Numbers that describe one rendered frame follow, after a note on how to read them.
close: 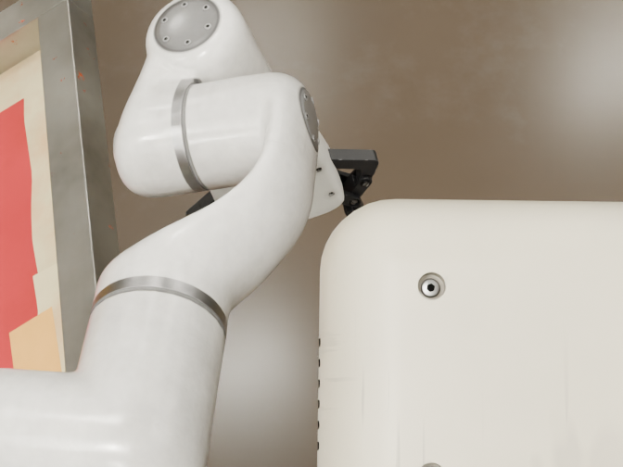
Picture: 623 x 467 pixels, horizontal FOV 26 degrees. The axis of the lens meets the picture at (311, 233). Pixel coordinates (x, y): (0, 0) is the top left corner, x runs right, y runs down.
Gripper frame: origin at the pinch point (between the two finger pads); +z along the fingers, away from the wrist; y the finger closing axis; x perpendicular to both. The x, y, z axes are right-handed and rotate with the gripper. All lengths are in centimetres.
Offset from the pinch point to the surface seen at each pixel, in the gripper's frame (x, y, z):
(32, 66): 23.9, -21.6, -6.6
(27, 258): 2.2, -23.7, -6.0
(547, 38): 153, 40, 168
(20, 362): -8.0, -25.0, -5.7
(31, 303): -2.7, -23.5, -6.1
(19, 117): 18.6, -23.6, -6.0
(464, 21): 163, 21, 163
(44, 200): 7.3, -21.5, -6.7
